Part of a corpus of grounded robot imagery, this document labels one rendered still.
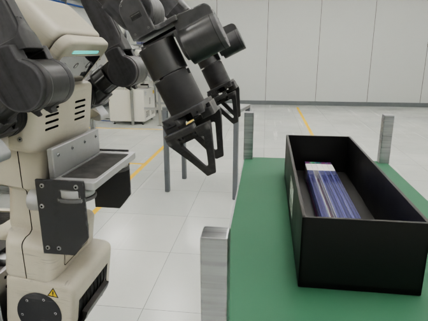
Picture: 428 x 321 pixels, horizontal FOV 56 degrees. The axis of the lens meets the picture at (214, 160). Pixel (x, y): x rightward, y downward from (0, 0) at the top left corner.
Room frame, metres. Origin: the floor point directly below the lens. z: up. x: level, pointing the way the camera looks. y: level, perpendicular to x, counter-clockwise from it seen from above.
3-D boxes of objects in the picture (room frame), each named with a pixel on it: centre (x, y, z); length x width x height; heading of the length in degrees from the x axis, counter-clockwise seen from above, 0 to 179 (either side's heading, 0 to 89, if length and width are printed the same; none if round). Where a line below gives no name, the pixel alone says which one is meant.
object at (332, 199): (0.79, -0.25, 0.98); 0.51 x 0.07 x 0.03; 172
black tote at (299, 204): (0.79, -0.25, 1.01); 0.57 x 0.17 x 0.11; 172
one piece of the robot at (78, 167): (0.86, 0.29, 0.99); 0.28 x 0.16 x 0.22; 172
